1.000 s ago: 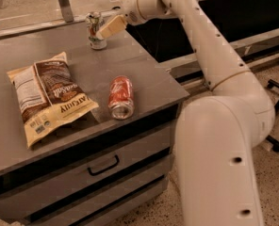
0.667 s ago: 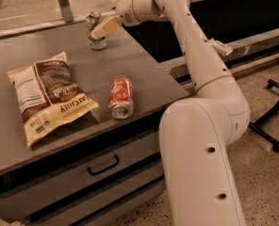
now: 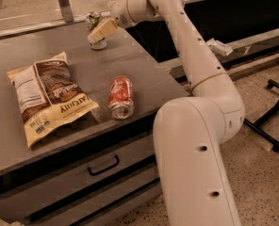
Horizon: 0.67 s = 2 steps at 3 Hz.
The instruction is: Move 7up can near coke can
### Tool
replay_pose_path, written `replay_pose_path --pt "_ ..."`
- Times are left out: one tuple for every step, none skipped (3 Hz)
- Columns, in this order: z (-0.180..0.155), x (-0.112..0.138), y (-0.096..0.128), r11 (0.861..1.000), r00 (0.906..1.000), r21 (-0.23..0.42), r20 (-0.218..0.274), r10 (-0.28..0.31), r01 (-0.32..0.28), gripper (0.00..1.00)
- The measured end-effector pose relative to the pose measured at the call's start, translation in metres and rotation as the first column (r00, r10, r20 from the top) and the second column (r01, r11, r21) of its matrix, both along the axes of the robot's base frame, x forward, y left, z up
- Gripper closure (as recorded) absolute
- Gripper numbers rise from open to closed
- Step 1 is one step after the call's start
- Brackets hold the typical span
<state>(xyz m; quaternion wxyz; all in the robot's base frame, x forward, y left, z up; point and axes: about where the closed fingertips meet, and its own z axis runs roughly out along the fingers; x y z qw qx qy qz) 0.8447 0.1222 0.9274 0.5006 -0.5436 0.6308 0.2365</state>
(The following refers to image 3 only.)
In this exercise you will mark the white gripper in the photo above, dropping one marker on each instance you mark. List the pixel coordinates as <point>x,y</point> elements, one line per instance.
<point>120,13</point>

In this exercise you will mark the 7up soda can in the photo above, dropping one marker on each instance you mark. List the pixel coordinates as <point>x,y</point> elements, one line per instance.
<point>96,41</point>

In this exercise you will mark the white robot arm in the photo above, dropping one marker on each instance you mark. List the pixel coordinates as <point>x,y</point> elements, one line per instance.
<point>189,131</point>

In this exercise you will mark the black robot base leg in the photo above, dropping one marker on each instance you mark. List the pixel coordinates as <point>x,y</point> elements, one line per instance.
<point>257,125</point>

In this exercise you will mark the red coke can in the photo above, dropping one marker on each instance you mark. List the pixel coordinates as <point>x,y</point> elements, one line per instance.
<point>120,101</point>

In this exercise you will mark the brown chip bag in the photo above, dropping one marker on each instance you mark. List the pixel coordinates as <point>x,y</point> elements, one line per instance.
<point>48,97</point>

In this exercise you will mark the white packet on ledge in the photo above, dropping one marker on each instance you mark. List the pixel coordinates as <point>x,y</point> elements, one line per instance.
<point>219,48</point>

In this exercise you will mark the grey drawer cabinet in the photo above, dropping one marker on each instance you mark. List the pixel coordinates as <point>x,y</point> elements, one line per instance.
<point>49,184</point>

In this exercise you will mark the metal window post left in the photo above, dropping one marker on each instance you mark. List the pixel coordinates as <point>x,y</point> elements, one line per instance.
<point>66,10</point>

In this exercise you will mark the black drawer handle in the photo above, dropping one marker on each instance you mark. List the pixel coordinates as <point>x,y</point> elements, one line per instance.
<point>104,166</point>

